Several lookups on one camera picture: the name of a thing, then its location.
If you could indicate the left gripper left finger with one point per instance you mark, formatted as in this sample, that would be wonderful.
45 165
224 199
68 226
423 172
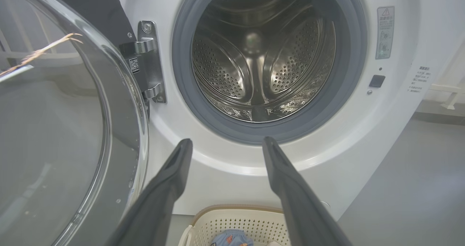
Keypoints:
160 202

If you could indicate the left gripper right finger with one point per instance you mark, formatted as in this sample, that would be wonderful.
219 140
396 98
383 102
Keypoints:
305 209

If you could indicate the blue patterned garment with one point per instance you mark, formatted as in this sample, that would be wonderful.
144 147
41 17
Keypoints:
232 238

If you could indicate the round black glass washer door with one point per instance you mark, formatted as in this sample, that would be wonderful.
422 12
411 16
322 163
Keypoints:
54 148

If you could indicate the cream perforated laundry basket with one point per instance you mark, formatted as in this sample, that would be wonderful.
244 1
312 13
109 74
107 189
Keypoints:
236 220

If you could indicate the white front-load washing machine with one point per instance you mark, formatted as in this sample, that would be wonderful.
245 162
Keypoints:
399 129

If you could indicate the grey rubber door gasket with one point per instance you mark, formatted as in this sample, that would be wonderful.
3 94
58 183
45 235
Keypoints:
181 75

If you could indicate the metal door hinge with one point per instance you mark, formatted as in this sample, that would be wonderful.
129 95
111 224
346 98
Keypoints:
154 64

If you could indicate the black door lock socket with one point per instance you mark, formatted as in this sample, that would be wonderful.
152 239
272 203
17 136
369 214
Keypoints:
377 81

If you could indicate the oval white filter cover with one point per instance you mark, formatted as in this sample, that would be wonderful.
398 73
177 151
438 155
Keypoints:
325 204

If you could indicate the stainless steel washer drum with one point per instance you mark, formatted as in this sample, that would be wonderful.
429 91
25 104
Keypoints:
254 57

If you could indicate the clear text notice sticker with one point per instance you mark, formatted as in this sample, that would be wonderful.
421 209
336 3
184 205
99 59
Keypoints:
419 79

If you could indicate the grey warning sticker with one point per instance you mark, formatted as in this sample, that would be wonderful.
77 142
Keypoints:
385 31

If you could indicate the white frame rack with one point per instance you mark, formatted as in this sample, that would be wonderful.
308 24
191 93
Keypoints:
450 91

